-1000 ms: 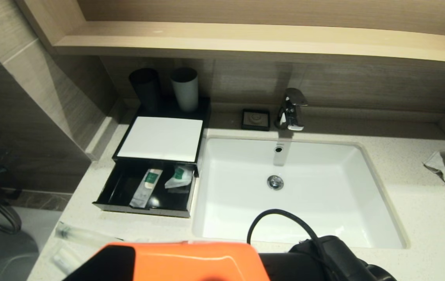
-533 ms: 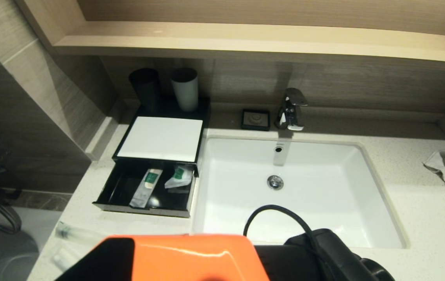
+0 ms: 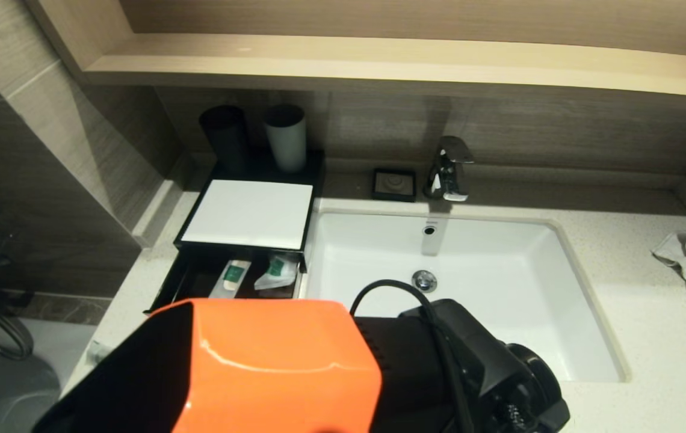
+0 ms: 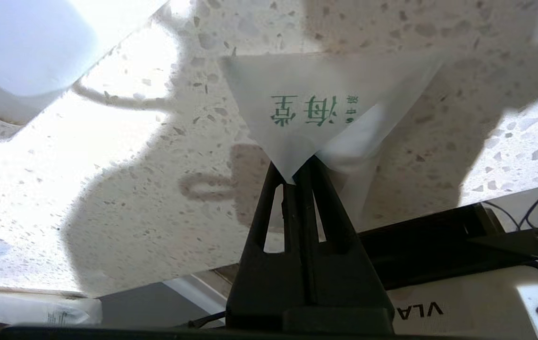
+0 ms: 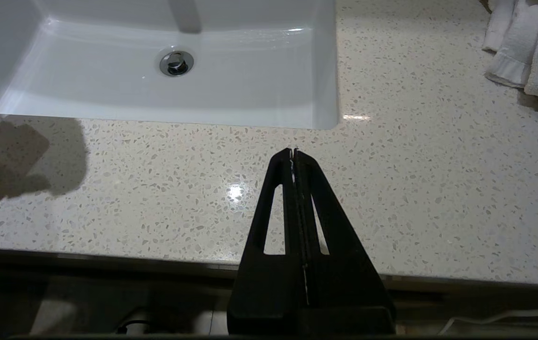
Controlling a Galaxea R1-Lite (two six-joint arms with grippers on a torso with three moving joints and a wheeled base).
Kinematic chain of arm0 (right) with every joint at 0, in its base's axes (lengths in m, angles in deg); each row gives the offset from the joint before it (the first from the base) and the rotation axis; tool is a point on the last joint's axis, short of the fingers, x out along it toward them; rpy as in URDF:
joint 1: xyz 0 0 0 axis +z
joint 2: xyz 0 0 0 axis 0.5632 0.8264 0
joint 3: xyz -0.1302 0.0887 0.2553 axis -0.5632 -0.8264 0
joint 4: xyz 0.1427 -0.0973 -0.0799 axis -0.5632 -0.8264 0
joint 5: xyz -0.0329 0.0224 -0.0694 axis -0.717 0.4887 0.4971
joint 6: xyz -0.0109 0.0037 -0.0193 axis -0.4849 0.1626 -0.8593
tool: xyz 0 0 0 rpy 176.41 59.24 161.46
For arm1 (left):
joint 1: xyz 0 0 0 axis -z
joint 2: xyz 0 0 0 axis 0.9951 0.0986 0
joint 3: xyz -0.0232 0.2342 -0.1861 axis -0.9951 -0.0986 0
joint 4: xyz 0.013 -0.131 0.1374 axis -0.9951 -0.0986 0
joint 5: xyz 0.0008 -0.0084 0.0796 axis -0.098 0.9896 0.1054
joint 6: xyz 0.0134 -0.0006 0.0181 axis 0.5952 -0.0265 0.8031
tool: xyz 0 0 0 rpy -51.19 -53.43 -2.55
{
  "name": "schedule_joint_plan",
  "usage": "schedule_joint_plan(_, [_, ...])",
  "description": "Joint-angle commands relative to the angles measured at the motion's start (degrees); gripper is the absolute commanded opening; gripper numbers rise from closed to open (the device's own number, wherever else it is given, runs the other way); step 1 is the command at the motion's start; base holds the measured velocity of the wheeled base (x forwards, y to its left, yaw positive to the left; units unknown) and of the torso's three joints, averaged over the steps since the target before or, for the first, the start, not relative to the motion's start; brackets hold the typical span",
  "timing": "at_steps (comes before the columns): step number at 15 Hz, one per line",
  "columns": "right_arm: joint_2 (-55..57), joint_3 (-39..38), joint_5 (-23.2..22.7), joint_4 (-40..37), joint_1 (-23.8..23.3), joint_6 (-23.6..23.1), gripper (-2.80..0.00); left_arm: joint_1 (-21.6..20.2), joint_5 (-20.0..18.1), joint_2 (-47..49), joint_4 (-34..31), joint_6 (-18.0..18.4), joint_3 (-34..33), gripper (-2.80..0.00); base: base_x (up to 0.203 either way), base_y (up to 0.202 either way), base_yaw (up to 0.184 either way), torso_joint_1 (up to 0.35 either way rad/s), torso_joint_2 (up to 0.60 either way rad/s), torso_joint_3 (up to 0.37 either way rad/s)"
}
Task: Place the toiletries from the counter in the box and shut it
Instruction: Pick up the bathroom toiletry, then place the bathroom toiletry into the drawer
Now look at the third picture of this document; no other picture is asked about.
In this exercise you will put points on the black cup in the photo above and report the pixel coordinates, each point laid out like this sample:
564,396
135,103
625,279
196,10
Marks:
225,138

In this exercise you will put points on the wooden wall shelf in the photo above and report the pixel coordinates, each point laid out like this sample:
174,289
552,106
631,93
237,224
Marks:
439,57

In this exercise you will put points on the grey plastic cup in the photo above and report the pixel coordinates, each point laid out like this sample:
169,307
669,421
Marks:
286,144

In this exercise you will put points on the black tray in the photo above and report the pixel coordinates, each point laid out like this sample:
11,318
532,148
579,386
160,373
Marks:
192,276

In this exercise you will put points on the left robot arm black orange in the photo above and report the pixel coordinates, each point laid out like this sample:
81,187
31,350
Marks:
259,367

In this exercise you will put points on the white sachet with green square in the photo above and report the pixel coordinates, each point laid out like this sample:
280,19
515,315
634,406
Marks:
277,273

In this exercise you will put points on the chrome drain stopper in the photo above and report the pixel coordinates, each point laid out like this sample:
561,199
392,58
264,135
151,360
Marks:
424,281

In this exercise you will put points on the long clear toothbrush packet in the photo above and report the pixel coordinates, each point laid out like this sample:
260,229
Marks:
97,352

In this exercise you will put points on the black amenity box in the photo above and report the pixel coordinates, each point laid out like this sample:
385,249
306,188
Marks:
316,180

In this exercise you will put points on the grey sachet with green label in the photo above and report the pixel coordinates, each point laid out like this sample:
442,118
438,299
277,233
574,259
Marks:
233,276

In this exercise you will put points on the white sink basin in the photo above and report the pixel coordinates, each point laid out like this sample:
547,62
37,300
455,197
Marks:
529,270

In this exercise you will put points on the black soap dish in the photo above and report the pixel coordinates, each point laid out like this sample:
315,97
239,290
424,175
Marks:
393,183

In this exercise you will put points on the chrome faucet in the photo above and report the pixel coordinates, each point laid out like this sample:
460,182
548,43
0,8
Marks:
448,174

